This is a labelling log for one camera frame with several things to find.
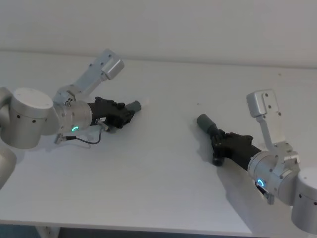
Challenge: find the thin dark cable, silver plug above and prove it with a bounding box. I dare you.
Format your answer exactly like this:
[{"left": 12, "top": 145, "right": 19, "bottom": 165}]
[
  {"left": 54, "top": 118, "right": 111, "bottom": 150},
  {"left": 256, "top": 182, "right": 275, "bottom": 205}
]

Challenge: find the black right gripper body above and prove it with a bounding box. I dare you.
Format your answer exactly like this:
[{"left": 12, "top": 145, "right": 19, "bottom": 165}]
[{"left": 214, "top": 132, "right": 263, "bottom": 172}]

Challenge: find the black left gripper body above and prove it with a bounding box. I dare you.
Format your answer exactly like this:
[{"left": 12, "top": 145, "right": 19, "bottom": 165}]
[{"left": 88, "top": 96, "right": 125, "bottom": 132}]

